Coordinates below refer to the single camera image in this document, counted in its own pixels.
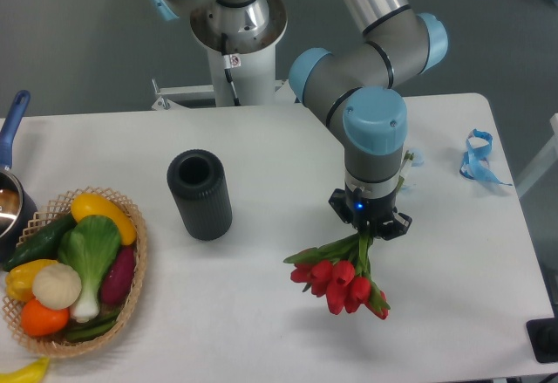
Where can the dark grey ribbed vase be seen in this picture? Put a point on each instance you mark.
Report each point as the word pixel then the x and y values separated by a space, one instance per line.
pixel 196 179

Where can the woven wicker basket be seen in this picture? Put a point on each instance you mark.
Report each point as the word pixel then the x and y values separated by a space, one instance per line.
pixel 81 203

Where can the yellow bell pepper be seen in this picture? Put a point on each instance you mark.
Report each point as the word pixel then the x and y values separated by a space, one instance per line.
pixel 20 279

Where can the red tulip bouquet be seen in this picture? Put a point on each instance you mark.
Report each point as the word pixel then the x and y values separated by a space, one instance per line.
pixel 340 272

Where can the black device at edge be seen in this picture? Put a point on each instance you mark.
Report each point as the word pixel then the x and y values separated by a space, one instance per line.
pixel 542 334

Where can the blue handled saucepan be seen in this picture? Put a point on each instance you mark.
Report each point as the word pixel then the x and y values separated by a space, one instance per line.
pixel 17 207

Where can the green cucumber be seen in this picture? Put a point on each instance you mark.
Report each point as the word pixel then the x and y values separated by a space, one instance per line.
pixel 41 245

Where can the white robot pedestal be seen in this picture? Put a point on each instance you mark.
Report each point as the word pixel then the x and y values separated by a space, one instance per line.
pixel 240 43

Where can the orange fruit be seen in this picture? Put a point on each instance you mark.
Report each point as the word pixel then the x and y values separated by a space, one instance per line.
pixel 38 320

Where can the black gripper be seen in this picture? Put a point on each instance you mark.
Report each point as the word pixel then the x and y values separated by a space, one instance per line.
pixel 363 211

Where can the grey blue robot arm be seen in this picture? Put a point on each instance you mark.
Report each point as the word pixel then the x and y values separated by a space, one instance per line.
pixel 353 95

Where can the white garlic bun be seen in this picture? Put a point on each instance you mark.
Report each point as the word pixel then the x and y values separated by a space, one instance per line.
pixel 57 286

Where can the blue ribbon on right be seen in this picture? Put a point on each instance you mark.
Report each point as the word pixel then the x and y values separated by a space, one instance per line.
pixel 474 163

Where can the white frame at right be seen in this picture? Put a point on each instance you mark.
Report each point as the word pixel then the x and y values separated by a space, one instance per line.
pixel 540 164

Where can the green bok choy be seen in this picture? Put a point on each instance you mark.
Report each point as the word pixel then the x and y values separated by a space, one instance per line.
pixel 90 250

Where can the yellow banana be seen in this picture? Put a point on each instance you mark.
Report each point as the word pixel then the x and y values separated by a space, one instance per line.
pixel 32 373

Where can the green bean pods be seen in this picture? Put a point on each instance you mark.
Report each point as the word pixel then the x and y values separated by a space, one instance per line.
pixel 92 329

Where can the purple sweet potato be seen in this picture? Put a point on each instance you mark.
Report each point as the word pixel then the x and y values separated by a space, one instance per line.
pixel 118 281

